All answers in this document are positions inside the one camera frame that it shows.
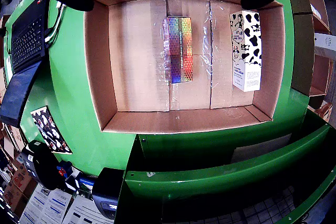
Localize cow print hand cream box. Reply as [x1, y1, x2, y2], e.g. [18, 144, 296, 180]
[229, 10, 263, 93]

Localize black device with buttons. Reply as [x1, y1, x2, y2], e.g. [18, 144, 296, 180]
[91, 167, 124, 221]

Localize black rounded plastic object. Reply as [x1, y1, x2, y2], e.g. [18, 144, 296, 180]
[22, 140, 62, 190]

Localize green metal stepped rack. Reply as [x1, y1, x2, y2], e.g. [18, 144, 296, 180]
[115, 108, 336, 224]

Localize small printed cardboard carton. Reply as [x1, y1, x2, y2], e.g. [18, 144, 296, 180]
[2, 163, 37, 217]

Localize white printed paper sheet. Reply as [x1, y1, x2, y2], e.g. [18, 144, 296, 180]
[43, 189, 74, 224]
[19, 184, 53, 224]
[62, 195, 113, 224]

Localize flat cow print carton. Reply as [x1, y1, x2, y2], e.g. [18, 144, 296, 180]
[30, 105, 73, 154]

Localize black laptop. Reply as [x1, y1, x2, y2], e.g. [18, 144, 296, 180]
[0, 0, 53, 128]

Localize dark maroon purple box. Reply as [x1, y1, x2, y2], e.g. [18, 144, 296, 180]
[163, 16, 194, 84]

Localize silver grey cable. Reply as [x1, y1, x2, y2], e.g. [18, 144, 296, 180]
[44, 1, 66, 46]

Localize shallow cardboard tray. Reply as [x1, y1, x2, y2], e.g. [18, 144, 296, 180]
[83, 0, 287, 134]

